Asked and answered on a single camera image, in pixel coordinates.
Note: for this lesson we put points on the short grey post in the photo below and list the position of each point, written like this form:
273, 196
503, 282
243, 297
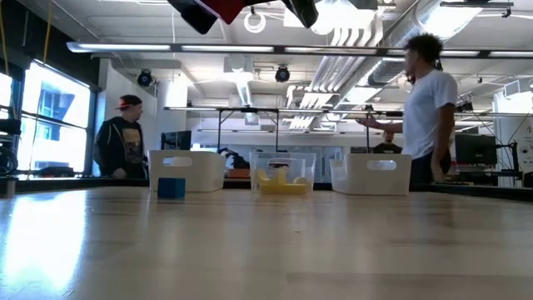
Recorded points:
10, 187

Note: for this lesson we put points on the white plastic bin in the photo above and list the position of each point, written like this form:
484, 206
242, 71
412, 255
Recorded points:
354, 179
200, 175

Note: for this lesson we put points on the blue wooden cube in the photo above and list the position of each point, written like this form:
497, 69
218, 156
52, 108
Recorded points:
171, 188

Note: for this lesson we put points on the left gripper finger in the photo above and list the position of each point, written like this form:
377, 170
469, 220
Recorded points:
193, 14
310, 10

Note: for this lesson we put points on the black ceiling camera rig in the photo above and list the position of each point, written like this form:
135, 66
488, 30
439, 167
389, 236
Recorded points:
462, 107

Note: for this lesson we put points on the black aluminium table frame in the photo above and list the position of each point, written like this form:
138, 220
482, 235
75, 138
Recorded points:
62, 185

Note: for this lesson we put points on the orange box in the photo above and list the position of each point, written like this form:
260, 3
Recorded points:
238, 173

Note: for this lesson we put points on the black equipment mount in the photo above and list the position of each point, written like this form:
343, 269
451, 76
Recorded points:
8, 127

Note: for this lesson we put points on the white poster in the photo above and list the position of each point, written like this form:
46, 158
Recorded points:
526, 150

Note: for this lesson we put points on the black round ceiling spotlight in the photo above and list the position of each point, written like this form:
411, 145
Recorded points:
282, 74
144, 78

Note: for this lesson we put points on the clear plastic bin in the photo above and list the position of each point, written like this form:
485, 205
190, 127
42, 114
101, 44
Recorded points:
260, 160

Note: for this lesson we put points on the black computer monitor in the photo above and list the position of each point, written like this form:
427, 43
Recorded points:
476, 149
177, 141

